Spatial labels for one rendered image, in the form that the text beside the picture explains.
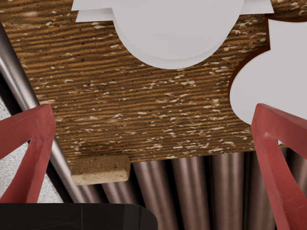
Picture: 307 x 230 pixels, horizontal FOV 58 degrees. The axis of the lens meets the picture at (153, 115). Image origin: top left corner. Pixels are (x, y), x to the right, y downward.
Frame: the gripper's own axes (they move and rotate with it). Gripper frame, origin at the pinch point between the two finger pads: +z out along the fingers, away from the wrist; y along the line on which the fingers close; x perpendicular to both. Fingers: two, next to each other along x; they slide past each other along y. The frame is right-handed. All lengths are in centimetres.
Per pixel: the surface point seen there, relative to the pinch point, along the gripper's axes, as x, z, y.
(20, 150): 14.8, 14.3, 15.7
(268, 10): -2.7, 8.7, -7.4
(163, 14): -2.7, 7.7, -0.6
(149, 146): 12.2, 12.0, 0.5
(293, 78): 3.4, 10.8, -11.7
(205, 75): 3.6, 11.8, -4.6
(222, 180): 19.7, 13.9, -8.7
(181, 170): 17.8, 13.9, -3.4
